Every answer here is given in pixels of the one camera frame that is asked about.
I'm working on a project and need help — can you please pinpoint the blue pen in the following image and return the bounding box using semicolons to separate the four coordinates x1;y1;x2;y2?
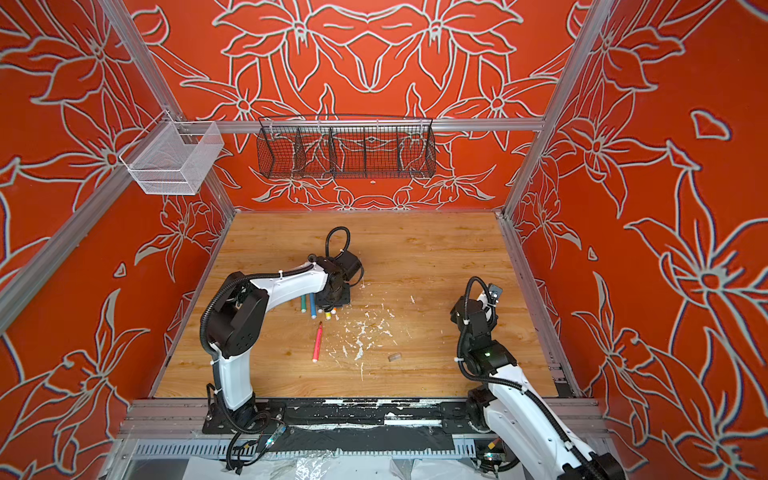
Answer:
309;293;317;319

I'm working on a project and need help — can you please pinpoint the red pen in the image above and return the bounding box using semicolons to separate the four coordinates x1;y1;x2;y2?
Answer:
312;322;324;363

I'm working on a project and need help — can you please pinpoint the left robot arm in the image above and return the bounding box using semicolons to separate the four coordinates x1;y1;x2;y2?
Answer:
199;226;364;434

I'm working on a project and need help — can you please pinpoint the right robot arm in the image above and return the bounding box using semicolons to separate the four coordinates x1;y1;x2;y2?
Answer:
450;294;626;479

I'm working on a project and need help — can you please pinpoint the clear plastic bin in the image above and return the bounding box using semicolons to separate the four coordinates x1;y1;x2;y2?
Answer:
119;121;224;196

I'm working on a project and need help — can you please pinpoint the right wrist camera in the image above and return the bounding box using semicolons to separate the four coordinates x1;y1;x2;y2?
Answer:
488;283;503;305

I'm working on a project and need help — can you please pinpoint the black wire basket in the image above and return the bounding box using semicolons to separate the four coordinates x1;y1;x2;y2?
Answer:
256;115;437;180

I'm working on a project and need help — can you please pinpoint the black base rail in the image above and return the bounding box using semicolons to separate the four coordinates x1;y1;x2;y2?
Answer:
236;397;491;434

